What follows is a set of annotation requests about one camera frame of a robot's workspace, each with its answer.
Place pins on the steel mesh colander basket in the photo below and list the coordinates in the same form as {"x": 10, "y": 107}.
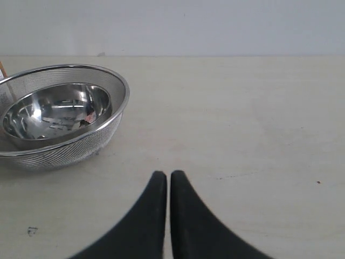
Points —
{"x": 72, "y": 151}

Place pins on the small stainless steel bowl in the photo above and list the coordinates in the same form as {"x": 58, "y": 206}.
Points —
{"x": 55, "y": 114}

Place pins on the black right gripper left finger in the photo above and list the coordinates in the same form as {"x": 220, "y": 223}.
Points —
{"x": 140, "y": 233}

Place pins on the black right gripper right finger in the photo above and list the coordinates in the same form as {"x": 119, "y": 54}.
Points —
{"x": 196, "y": 232}

